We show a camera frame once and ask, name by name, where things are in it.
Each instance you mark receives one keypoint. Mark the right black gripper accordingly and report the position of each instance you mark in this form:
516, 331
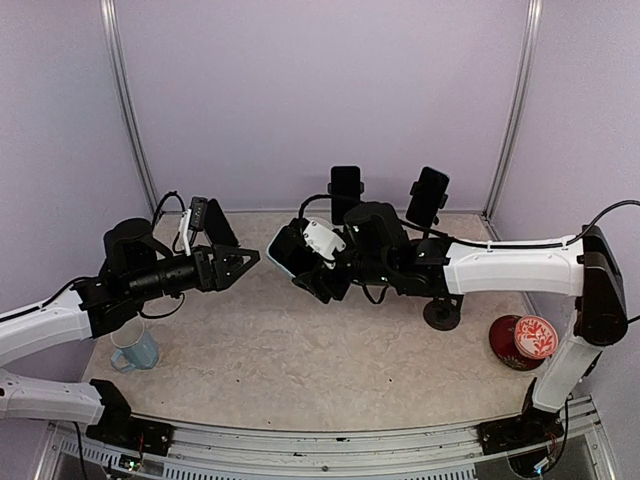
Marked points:
322, 283

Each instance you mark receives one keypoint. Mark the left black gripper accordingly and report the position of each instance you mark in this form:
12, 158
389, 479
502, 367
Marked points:
210, 273

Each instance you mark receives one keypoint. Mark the blue cased bottom phone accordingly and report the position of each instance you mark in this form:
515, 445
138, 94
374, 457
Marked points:
289, 252

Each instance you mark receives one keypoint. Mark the black pole phone stand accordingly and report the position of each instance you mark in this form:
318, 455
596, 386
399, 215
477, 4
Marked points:
427, 198
346, 189

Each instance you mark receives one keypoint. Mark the black teal phone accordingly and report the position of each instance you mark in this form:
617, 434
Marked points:
340, 205

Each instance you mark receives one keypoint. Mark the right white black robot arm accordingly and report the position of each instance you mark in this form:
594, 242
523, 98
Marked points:
580, 266

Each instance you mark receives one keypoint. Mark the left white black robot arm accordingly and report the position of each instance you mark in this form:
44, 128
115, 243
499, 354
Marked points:
85, 308

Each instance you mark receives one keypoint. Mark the right flat black phone stand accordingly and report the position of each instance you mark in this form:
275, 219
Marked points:
443, 314

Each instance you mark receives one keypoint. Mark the light blue mug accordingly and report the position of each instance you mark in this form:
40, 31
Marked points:
134, 347

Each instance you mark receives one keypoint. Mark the dark red saucer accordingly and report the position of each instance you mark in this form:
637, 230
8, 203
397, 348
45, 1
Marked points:
502, 343

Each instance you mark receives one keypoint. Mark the red patterned bowl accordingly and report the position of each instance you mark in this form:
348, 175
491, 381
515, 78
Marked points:
535, 337

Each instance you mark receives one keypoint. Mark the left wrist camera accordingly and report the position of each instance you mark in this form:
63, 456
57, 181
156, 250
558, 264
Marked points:
192, 223

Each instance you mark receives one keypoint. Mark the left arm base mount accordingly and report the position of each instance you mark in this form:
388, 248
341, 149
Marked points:
130, 432

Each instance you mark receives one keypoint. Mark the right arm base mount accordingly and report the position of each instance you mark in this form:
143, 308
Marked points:
530, 427

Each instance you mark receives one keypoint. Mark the left aluminium frame post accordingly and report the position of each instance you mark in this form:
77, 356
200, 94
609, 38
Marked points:
108, 10

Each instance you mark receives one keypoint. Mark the aluminium frame post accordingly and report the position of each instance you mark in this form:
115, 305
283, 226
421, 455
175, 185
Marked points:
517, 108
108, 10

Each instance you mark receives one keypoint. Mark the right aluminium frame post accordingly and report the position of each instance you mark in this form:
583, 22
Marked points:
517, 108

